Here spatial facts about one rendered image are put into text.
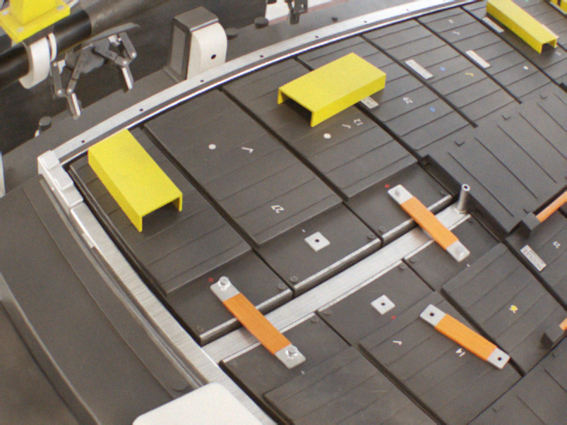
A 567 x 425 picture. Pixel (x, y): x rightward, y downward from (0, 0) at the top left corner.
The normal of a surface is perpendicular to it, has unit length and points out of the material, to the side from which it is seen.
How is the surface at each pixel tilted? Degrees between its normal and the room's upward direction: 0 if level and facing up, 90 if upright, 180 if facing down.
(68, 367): 0
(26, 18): 90
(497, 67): 0
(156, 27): 90
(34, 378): 0
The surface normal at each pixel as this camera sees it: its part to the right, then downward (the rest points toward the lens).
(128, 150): 0.09, -0.69
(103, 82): 0.47, 0.67
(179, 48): -0.78, 0.41
